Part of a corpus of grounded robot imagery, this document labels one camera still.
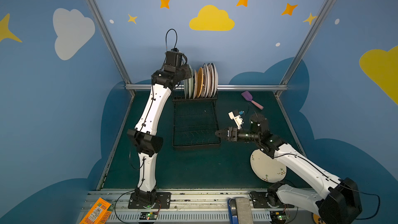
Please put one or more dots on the yellow black round disc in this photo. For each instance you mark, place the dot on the yellow black round disc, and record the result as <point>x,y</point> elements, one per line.
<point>317,219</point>

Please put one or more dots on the grey blue block tool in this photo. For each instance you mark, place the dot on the grey blue block tool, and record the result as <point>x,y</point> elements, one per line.
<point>240,211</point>

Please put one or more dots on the yellow woven round mat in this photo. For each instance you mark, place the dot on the yellow woven round mat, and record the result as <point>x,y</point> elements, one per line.
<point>200,82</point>

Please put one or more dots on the green rim lettered plate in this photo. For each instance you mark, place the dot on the green rim lettered plate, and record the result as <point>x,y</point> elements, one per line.
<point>215,79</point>

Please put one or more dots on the dark blue plate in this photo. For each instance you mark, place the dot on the dark blue plate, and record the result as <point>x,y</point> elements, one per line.
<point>195,86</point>

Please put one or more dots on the right green circuit board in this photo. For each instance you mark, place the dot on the right green circuit board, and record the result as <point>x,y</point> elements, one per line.
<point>278,217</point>

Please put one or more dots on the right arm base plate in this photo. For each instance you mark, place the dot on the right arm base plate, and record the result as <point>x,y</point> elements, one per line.
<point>265,199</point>

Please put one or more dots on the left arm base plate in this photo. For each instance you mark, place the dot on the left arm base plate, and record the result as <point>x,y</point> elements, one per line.
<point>161,199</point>

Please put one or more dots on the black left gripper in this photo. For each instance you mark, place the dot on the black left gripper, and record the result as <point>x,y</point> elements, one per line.
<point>185,71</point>

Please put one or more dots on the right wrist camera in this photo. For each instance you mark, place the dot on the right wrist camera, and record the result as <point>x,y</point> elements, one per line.
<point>237,118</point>

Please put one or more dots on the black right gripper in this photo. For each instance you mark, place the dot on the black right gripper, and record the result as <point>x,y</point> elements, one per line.
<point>231,134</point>

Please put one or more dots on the white cloud emblem plate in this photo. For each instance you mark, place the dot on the white cloud emblem plate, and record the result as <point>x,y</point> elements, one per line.
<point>208,80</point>

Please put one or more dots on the pale green plain plate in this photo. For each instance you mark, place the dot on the pale green plain plate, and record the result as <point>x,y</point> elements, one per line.
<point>186,88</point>

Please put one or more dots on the orange sunburst plate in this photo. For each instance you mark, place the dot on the orange sunburst plate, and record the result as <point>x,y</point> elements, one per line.
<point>212,80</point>
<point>205,80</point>

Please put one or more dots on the orange cardboard box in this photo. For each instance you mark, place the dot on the orange cardboard box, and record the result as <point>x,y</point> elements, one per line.
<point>99,213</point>

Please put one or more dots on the purple pink spatula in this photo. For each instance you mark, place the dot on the purple pink spatula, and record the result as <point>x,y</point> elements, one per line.
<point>248,97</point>

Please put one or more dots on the black wire dish rack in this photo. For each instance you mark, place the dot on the black wire dish rack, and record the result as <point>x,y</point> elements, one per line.
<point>194,122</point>

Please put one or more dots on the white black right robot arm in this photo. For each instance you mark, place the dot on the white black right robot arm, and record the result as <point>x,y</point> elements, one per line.
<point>335,200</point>

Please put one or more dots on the cream floral sprig plate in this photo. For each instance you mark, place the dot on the cream floral sprig plate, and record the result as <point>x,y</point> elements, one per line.
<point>266,168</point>

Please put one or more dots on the left green circuit board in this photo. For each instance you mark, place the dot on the left green circuit board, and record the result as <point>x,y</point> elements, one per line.
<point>148,216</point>

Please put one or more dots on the pale green flower plate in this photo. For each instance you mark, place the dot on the pale green flower plate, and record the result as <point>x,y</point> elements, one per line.
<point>190,83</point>

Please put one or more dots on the green circuit board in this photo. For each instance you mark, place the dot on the green circuit board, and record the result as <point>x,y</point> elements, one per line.
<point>148,216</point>
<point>278,217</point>

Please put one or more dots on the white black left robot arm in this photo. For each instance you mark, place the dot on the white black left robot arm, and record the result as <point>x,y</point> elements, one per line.
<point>144,136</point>

